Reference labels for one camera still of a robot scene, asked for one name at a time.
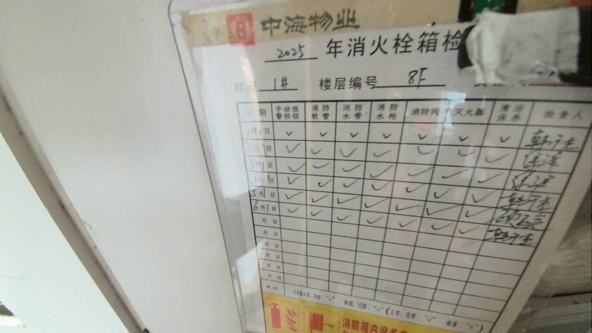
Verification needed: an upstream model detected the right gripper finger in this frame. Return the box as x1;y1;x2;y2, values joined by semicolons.
457;5;592;87

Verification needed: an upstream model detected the laminated white inspection card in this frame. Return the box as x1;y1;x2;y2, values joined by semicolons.
169;0;592;333

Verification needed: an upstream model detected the white cabinet door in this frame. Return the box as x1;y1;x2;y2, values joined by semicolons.
0;0;247;333

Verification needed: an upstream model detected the white fire hose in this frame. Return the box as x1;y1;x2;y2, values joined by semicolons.
532;234;592;297

